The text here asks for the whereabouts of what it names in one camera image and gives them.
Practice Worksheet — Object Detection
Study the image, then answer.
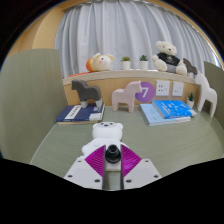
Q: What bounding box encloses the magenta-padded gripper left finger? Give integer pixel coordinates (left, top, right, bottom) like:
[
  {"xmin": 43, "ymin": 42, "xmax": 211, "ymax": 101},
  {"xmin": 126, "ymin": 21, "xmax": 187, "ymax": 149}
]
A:
[{"xmin": 63, "ymin": 145, "xmax": 108, "ymax": 191}]

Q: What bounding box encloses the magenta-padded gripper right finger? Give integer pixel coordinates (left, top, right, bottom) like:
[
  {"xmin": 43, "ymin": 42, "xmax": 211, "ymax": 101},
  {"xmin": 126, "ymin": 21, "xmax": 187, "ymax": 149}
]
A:
[{"xmin": 119, "ymin": 144, "xmax": 163, "ymax": 191}]

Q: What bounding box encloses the small black charger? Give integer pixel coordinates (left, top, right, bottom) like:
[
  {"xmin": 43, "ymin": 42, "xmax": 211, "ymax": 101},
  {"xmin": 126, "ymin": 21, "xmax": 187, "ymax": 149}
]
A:
[{"xmin": 104, "ymin": 143, "xmax": 122, "ymax": 164}]

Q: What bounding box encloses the white bear-shaped power strip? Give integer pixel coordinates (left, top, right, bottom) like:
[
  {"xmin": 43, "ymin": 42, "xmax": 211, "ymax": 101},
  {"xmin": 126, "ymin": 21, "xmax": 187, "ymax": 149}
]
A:
[{"xmin": 80, "ymin": 121, "xmax": 129, "ymax": 159}]

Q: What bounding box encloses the light blue book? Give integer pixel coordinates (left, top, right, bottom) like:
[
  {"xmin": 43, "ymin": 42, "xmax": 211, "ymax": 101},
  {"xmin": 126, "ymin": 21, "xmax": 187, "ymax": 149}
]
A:
[{"xmin": 139, "ymin": 103, "xmax": 193, "ymax": 127}]

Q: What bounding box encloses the navy blue book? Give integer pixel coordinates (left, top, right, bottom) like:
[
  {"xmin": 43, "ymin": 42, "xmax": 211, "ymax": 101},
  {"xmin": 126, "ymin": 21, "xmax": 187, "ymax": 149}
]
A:
[{"xmin": 55, "ymin": 102, "xmax": 106, "ymax": 125}]

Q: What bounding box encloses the bright blue book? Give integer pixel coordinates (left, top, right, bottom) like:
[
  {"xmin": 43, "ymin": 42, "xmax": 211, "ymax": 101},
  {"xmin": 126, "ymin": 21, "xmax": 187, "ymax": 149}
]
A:
[{"xmin": 151, "ymin": 99, "xmax": 198, "ymax": 120}]

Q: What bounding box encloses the purple round number disc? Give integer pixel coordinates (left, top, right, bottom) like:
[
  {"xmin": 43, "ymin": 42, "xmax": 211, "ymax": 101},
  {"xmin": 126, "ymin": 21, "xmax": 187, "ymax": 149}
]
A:
[{"xmin": 134, "ymin": 81, "xmax": 156, "ymax": 103}]

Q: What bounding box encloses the pink wooden horse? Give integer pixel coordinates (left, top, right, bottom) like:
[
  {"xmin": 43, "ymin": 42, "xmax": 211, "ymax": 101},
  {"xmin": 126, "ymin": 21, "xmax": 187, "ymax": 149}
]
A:
[{"xmin": 111, "ymin": 80, "xmax": 143, "ymax": 114}]

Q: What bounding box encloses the dark grey wooden horse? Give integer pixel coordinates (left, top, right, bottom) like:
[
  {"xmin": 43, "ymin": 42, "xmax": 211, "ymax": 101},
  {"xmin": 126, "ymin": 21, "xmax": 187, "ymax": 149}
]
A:
[{"xmin": 71, "ymin": 79, "xmax": 103, "ymax": 109}]

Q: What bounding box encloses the olive green partition panel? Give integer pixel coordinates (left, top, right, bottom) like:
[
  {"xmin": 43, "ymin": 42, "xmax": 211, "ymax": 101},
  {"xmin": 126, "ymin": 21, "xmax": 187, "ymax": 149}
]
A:
[
  {"xmin": 0, "ymin": 48, "xmax": 69, "ymax": 164},
  {"xmin": 203, "ymin": 60, "xmax": 224, "ymax": 131}
]

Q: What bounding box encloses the small potted plant white pot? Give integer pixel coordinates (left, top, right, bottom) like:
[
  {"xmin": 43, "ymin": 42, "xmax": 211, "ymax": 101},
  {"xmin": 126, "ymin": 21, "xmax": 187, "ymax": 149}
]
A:
[
  {"xmin": 139, "ymin": 54, "xmax": 149, "ymax": 71},
  {"xmin": 186, "ymin": 91, "xmax": 196, "ymax": 109},
  {"xmin": 121, "ymin": 56, "xmax": 132, "ymax": 71}
]

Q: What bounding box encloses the beige window ledge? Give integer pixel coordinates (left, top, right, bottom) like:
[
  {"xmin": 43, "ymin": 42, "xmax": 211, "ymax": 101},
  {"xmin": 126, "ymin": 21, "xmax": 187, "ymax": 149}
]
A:
[{"xmin": 62, "ymin": 69, "xmax": 198, "ymax": 87}]

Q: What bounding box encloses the large white wooden horse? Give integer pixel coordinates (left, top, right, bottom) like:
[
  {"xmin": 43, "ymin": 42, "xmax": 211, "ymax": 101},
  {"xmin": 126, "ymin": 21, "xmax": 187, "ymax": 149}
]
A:
[{"xmin": 194, "ymin": 72, "xmax": 218, "ymax": 118}]

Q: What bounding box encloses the cream and orange plush toy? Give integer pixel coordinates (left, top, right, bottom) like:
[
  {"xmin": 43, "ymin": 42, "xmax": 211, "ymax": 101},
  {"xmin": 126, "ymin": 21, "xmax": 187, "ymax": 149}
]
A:
[{"xmin": 85, "ymin": 52, "xmax": 115, "ymax": 73}]

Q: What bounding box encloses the small dark horse figure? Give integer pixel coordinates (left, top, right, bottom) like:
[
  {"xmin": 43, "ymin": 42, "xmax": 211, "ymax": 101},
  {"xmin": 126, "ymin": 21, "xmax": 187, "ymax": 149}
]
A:
[{"xmin": 182, "ymin": 57, "xmax": 199, "ymax": 76}]

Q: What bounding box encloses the cream teddy bear black shirt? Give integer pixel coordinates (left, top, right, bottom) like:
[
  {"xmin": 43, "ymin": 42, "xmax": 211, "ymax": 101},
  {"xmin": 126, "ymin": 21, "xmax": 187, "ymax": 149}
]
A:
[{"xmin": 151, "ymin": 40, "xmax": 188, "ymax": 76}]

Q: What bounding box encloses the grey pleated curtain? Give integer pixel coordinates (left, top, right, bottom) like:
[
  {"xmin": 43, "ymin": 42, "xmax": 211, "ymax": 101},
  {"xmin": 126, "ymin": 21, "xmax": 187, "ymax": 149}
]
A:
[{"xmin": 54, "ymin": 0, "xmax": 223, "ymax": 79}]

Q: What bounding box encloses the white wall socket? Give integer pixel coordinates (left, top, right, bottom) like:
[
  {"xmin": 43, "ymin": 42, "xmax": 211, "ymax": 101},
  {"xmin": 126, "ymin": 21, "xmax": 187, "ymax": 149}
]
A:
[
  {"xmin": 171, "ymin": 80, "xmax": 185, "ymax": 98},
  {"xmin": 155, "ymin": 79, "xmax": 171, "ymax": 98}
]

